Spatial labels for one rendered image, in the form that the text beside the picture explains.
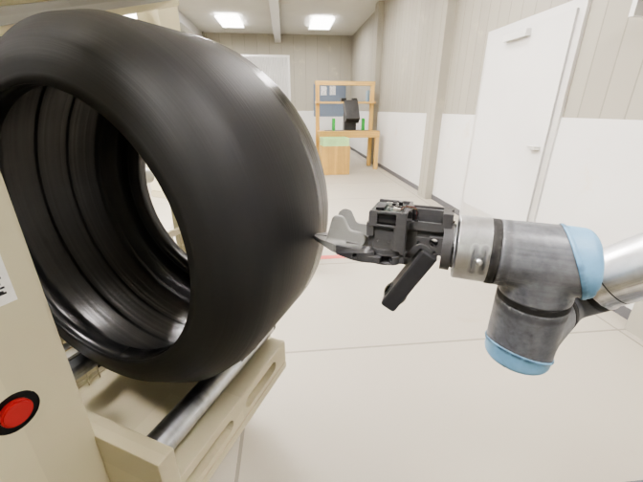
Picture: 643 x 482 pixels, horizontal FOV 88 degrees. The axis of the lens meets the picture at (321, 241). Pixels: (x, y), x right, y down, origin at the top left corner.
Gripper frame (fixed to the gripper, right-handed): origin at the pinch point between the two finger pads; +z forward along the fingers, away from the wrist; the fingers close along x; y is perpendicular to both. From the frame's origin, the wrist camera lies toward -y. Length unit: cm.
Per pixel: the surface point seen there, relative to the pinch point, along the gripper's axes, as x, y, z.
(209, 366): 16.9, -15.9, 11.7
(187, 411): 18.9, -24.6, 15.8
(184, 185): 18.4, 12.3, 9.6
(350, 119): -734, 0, 214
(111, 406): 16, -36, 40
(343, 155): -662, -73, 208
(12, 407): 35.0, -9.4, 22.0
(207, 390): 14.2, -24.7, 15.7
